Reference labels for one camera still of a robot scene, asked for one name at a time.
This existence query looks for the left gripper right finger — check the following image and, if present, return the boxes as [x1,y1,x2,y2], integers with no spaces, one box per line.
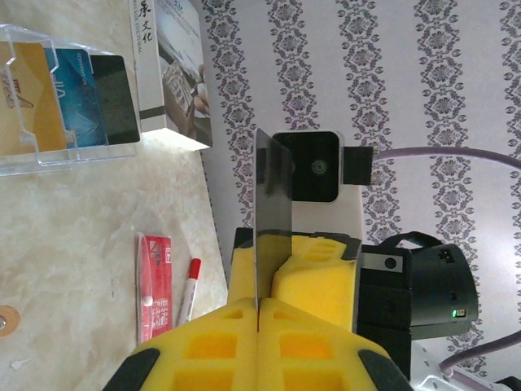
[257,298,413,391]

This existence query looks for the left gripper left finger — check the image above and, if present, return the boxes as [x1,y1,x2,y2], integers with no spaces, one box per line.
[101,296,259,391]

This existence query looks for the dark glossy credit card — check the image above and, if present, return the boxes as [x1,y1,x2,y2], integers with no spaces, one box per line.
[254,127,294,323]

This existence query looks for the orange leather card holder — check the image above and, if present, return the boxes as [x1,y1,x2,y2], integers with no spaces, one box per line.
[0,304,21,338]

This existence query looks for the colour swatch cards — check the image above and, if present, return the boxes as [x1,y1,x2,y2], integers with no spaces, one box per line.
[0,23,142,177]

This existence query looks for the black card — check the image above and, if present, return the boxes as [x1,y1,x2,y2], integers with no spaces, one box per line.
[88,54,142,146]

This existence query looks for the blue card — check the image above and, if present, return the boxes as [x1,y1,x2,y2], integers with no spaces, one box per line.
[43,47,109,150]

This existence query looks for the yellow card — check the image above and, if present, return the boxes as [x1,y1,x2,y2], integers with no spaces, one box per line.
[0,42,68,158]

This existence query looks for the red white marker pen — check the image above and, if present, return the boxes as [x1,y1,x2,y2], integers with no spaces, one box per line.
[173,257,204,330]

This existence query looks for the red paper packet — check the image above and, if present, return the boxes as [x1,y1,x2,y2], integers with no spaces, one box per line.
[135,231,174,346]

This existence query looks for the white printed book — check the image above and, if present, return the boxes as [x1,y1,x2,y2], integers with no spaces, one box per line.
[127,0,216,152]

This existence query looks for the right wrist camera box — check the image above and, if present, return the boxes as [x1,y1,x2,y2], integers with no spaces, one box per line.
[271,129,364,248]

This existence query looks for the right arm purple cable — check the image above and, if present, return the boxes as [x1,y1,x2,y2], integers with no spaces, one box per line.
[344,145,521,380]

